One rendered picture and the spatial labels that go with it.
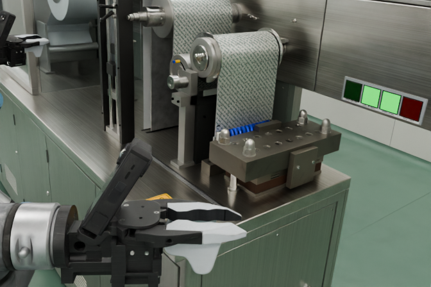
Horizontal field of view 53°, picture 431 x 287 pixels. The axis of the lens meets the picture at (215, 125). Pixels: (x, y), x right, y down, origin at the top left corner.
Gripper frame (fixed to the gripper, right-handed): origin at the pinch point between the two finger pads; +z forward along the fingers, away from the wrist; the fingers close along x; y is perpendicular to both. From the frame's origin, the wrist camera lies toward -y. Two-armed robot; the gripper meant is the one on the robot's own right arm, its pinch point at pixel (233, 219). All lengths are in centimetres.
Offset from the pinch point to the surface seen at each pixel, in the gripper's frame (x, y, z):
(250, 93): -84, -2, 16
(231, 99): -80, 0, 10
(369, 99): -69, -3, 47
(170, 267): -51, 38, -7
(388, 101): -64, -4, 50
